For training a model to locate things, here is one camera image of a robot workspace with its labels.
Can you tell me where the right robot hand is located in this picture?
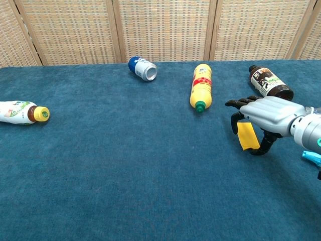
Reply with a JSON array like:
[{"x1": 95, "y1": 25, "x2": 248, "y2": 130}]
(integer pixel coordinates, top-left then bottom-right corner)
[{"x1": 225, "y1": 95, "x2": 307, "y2": 156}]

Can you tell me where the yellow rectangular marker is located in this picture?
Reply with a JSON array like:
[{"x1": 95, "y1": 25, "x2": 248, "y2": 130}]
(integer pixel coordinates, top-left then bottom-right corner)
[{"x1": 236, "y1": 122, "x2": 261, "y2": 151}]

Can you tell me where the dark brown labelled bottle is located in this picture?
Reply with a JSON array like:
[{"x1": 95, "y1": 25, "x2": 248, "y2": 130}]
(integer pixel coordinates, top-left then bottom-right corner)
[{"x1": 248, "y1": 65, "x2": 294, "y2": 102}]

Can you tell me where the light blue spray nozzle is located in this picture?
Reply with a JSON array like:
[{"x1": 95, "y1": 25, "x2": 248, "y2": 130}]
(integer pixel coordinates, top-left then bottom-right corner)
[{"x1": 301, "y1": 150, "x2": 321, "y2": 167}]

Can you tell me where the yellow bottle green cap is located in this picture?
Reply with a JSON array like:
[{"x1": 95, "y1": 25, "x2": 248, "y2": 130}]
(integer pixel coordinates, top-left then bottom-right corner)
[{"x1": 189, "y1": 63, "x2": 213, "y2": 113}]

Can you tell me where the blue white drink can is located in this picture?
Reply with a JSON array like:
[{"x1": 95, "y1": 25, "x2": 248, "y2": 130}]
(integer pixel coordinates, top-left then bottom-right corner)
[{"x1": 128, "y1": 56, "x2": 157, "y2": 82}]

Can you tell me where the woven folding screen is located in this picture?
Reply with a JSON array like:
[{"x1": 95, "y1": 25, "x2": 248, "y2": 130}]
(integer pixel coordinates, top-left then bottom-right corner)
[{"x1": 0, "y1": 0, "x2": 321, "y2": 69}]

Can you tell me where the white tea bottle yellow cap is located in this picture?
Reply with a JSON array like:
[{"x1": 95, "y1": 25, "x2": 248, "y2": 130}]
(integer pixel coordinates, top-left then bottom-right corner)
[{"x1": 0, "y1": 100, "x2": 51, "y2": 126}]

